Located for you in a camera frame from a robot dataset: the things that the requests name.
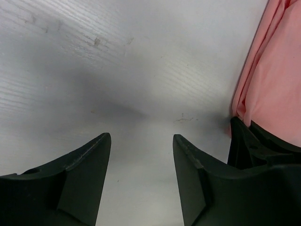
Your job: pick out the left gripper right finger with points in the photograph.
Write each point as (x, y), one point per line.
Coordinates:
(213, 193)

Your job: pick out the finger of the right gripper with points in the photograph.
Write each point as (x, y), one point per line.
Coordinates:
(253, 147)

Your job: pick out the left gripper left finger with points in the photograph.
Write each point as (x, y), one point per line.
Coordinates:
(64, 192)

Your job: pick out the pink t shirt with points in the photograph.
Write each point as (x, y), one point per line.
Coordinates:
(269, 89)

